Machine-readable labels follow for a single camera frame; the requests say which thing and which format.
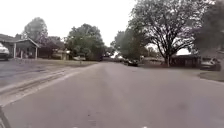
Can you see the dark parked car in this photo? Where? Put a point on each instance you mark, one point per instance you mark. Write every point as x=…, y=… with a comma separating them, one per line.
x=132, y=62

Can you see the pale parked car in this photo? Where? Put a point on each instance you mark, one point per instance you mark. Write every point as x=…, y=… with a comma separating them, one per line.
x=79, y=58

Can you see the grey asphalt road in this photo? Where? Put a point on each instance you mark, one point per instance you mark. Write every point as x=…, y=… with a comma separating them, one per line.
x=126, y=96

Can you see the row of trees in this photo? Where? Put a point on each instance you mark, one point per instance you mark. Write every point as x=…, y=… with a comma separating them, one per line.
x=85, y=41

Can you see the grass lawn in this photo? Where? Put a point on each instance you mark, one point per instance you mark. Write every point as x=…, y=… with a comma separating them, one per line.
x=66, y=62

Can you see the large spreading tree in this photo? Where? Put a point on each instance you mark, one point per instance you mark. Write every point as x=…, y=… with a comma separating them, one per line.
x=170, y=23

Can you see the low dark house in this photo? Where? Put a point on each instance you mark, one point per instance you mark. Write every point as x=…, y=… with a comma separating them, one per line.
x=185, y=60

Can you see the pale concrete kerb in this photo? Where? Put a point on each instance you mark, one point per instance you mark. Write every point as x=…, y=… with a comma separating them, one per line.
x=33, y=85

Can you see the grey concrete driveway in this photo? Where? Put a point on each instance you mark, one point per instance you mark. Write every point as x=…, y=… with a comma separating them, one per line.
x=23, y=70

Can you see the house with carport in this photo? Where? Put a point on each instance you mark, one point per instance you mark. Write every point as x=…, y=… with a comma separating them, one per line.
x=21, y=47

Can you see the parked vehicle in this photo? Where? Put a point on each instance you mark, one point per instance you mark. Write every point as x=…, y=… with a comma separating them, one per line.
x=210, y=63

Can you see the grass verge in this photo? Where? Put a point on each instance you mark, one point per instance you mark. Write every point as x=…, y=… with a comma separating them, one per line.
x=213, y=76

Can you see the dark leafy tree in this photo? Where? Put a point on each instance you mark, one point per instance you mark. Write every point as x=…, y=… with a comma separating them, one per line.
x=213, y=26

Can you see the white car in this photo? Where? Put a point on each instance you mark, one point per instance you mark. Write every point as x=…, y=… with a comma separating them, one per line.
x=3, y=52

